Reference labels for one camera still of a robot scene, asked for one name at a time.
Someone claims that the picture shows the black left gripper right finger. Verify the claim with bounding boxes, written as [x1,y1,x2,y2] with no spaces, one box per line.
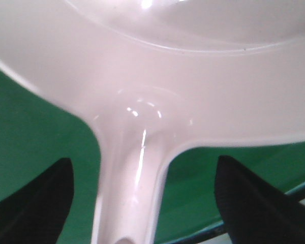
[215,156,305,243]

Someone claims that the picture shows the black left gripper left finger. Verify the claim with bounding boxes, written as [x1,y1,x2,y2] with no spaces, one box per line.
[0,158,74,243]

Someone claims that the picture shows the pink plastic dustpan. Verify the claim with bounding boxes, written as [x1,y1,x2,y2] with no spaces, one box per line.
[0,1,305,243]

